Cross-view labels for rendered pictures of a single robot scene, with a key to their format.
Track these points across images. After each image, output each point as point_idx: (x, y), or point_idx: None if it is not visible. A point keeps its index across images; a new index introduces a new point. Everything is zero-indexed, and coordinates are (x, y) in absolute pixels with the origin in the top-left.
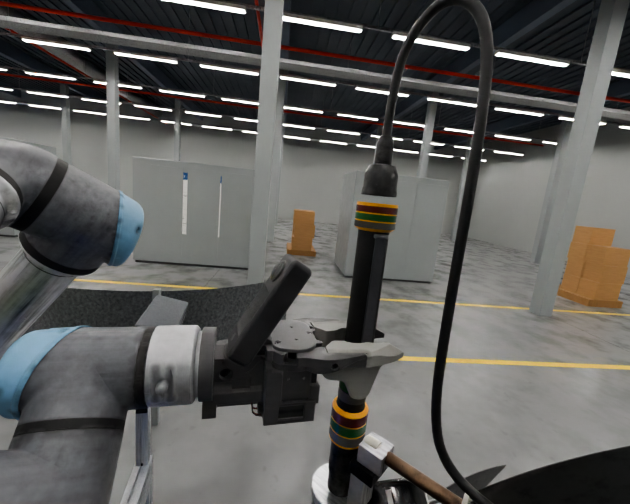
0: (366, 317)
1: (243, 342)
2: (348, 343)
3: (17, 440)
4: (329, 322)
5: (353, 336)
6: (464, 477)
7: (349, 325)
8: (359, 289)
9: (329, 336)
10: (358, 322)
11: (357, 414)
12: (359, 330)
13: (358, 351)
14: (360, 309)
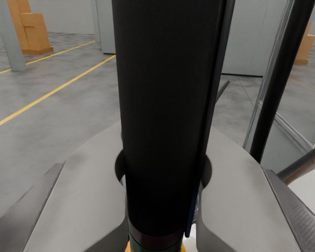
0: (217, 94)
1: None
2: (217, 186)
3: None
4: (62, 191)
5: (186, 162)
6: (122, 182)
7: (171, 147)
8: (206, 3)
9: (126, 223)
10: (197, 121)
11: (182, 251)
12: (196, 138)
13: (260, 179)
14: (203, 80)
